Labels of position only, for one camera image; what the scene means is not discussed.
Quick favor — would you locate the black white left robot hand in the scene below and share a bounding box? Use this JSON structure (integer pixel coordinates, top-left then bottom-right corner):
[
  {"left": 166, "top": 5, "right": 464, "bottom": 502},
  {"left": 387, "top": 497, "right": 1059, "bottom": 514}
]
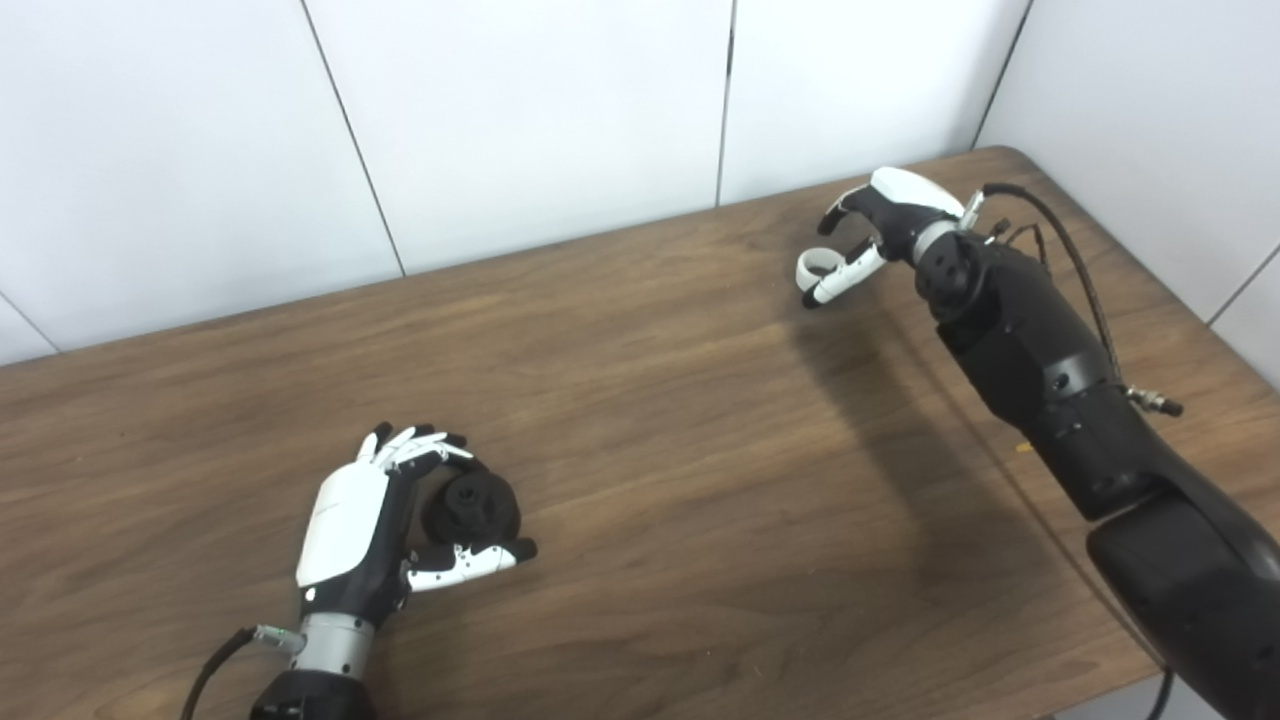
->
[{"left": 296, "top": 422, "right": 538, "bottom": 631}]

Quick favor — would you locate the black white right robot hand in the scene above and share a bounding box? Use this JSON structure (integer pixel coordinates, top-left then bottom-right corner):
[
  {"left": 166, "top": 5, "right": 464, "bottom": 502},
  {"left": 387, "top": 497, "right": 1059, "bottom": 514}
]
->
[{"left": 796, "top": 167, "right": 966, "bottom": 309}]

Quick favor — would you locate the white plastic ring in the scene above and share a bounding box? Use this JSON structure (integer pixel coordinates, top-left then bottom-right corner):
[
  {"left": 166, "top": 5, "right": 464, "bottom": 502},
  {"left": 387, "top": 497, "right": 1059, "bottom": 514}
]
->
[{"left": 796, "top": 245, "right": 851, "bottom": 293}]

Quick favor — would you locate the round black plastic part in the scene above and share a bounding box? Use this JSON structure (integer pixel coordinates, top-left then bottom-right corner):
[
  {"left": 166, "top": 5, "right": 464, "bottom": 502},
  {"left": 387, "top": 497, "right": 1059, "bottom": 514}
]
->
[{"left": 422, "top": 470, "right": 523, "bottom": 546}]

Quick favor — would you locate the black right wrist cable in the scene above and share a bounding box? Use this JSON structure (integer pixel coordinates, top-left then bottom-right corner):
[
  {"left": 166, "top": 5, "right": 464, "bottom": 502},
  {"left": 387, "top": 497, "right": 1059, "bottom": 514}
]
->
[{"left": 960, "top": 183, "right": 1186, "bottom": 417}]

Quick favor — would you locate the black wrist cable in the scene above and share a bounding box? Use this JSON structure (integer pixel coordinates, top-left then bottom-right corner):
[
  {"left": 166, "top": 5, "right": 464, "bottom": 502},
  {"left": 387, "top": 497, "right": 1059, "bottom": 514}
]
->
[
  {"left": 960, "top": 183, "right": 1186, "bottom": 417},
  {"left": 180, "top": 624, "right": 306, "bottom": 720}
]

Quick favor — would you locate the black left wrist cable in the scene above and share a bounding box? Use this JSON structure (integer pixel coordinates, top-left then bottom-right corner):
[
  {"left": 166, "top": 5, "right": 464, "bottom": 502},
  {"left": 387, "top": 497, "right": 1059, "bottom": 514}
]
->
[{"left": 180, "top": 624, "right": 306, "bottom": 720}]

